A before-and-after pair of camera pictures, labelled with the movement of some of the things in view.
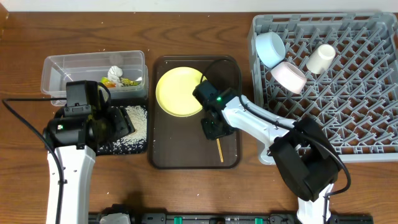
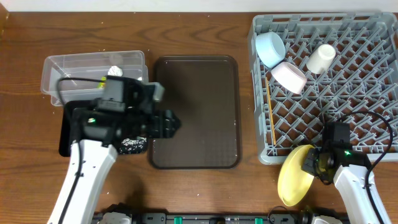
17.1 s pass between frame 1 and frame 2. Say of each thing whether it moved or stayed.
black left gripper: moved
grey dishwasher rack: stayed
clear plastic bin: stayed
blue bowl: stayed
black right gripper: moved
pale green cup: stayed
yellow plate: moved
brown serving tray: stayed
